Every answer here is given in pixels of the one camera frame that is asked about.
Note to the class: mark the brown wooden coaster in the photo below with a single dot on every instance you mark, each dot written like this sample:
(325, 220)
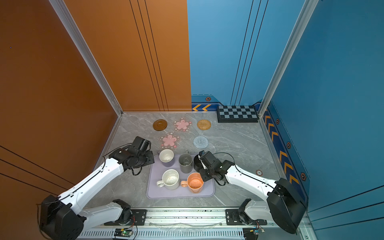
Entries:
(160, 125)

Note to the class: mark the small round marker sticker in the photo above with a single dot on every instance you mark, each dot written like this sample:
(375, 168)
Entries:
(259, 173)

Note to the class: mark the grey mug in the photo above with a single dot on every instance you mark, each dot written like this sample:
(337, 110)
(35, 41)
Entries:
(186, 162)

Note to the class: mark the orange mug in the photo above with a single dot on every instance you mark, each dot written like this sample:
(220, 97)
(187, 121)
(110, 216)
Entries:
(194, 183)

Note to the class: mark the aluminium front rail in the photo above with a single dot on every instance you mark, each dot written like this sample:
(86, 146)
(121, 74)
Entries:
(171, 217)

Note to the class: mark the white mug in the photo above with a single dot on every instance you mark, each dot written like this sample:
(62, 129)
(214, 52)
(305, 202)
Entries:
(170, 180)

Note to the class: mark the blue woven round coaster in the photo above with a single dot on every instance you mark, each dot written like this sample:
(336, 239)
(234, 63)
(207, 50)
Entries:
(201, 142)

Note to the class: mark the black mug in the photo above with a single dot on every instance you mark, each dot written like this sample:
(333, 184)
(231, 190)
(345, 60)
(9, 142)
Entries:
(197, 164)

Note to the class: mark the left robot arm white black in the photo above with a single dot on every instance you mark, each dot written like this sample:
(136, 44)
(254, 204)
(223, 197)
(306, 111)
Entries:
(65, 217)

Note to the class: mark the white cup lavender outside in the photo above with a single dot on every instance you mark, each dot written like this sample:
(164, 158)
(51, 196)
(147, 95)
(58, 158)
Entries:
(166, 157)

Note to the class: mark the lavender silicone tray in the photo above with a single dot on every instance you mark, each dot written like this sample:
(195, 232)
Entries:
(156, 172)

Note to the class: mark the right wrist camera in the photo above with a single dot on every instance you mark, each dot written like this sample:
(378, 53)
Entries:
(207, 159)

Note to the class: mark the black checkerboard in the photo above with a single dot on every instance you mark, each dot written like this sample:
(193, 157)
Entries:
(237, 114)

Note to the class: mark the circuit board right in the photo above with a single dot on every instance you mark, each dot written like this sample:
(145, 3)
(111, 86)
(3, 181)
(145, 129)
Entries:
(252, 233)

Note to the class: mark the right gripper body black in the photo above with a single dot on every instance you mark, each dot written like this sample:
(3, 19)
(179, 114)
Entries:
(207, 174)

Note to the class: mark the green circuit board left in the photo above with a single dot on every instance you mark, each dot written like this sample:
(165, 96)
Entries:
(123, 234)

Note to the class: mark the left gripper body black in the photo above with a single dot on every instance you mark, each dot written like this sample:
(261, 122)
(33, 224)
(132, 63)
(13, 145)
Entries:
(145, 159)

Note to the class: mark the pink flower coaster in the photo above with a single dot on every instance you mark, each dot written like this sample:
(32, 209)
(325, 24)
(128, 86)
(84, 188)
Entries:
(182, 125)
(169, 141)

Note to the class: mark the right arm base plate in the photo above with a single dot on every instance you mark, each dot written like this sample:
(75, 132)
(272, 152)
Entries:
(233, 219)

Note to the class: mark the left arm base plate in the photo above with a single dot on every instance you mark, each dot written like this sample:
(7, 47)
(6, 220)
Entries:
(136, 217)

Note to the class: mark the rattan woven round coaster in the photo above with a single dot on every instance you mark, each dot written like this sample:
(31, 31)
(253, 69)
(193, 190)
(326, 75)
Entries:
(204, 124)

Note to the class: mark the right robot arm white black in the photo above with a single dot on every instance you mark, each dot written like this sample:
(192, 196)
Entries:
(284, 204)

